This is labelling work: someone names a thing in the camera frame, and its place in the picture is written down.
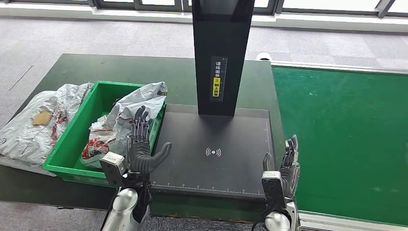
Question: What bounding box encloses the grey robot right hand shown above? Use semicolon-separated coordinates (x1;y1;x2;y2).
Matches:
262;134;301;198

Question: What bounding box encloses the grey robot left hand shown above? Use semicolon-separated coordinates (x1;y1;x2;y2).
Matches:
127;105;173;174

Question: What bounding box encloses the grey white parcel red print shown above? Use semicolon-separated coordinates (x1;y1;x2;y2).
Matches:
80;81;168;169

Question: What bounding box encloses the black inbound scanner machine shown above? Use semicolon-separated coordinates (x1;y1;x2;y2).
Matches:
149;0;276;202

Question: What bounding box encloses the green conveyor belt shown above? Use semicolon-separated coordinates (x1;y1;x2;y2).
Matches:
271;65;408;226

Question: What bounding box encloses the white parcel bag brown patch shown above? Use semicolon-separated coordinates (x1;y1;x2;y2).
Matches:
0;82;94;176

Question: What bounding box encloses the green plastic crate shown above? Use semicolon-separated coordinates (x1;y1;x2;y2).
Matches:
42;80;166;188

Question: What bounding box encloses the dark green table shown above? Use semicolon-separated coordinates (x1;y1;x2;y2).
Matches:
0;53;299;224

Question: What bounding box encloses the yellow black ruler label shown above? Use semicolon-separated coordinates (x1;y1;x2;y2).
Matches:
209;56;228;103

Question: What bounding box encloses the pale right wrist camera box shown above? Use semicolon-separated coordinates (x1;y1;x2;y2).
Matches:
261;171;288;209

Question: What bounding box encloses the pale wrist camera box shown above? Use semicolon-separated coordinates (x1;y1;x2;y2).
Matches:
99;152;128;187
261;171;288;209

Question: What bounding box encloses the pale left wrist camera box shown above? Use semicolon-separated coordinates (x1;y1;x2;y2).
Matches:
99;152;128;187

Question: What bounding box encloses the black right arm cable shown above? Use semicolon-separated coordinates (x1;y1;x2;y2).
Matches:
251;207;271;231

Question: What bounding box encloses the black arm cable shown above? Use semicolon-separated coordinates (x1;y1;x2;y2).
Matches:
251;207;271;231
99;188;120;231

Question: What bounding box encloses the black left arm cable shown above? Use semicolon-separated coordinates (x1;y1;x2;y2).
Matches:
99;188;120;231

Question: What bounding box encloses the silver conveyor frame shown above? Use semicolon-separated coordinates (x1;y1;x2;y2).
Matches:
270;60;408;231

